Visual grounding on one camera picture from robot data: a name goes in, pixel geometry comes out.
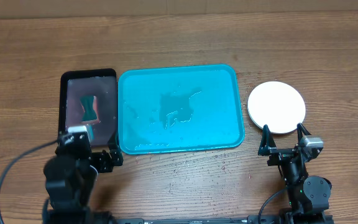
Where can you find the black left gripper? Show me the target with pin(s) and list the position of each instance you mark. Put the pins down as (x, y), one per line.
(104, 162)

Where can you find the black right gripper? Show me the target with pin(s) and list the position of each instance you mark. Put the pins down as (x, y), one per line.
(269, 147)

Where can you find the white plate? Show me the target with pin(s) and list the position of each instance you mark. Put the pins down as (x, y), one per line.
(277, 105)

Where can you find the pink green sponge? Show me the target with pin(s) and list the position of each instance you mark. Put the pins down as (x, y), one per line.
(90, 109)

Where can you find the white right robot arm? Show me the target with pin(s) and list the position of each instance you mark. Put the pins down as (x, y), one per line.
(308, 195)

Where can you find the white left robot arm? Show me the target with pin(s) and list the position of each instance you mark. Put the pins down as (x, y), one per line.
(70, 178)

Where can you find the black tray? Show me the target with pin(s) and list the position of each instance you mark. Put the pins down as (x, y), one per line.
(101, 83)

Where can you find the teal plastic tray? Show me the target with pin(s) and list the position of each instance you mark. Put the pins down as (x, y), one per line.
(193, 108)

